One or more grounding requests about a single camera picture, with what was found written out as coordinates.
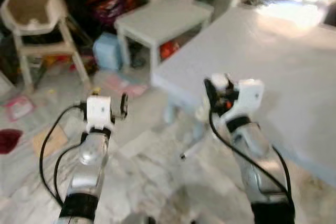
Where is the pink flat paper sheet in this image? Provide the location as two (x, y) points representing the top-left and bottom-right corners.
(102, 74), (148, 98)

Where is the white metal rod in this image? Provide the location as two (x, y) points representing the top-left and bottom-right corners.
(180, 124), (212, 161)

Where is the light blue box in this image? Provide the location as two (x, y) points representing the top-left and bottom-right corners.
(93, 31), (123, 72)

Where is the large grey table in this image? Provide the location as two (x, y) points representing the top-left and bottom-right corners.
(151, 5), (336, 186)

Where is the red package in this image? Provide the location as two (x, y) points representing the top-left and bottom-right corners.
(160, 40), (182, 60)

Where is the small brown cardboard piece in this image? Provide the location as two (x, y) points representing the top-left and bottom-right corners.
(33, 124), (69, 158)

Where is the small white table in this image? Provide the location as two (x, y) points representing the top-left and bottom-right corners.
(114, 0), (215, 81)

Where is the pink square paper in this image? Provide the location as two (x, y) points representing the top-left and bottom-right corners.
(3, 95), (35, 123)

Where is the dark red cloth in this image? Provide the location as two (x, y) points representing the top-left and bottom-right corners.
(0, 129), (23, 155)

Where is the white wooden high chair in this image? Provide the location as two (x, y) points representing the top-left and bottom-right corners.
(0, 0), (93, 94)

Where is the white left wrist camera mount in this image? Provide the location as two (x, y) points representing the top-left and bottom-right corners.
(86, 96), (113, 132)

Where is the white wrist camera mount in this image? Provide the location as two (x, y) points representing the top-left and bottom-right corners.
(211, 73), (264, 126)
(86, 96), (113, 132)

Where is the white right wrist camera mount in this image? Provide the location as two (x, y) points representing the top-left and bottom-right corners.
(211, 73), (264, 126)

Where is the short black left arm cable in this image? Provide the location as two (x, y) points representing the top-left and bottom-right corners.
(54, 142), (85, 204)

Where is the long black left arm cable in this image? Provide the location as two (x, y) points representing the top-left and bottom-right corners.
(39, 103), (88, 207)

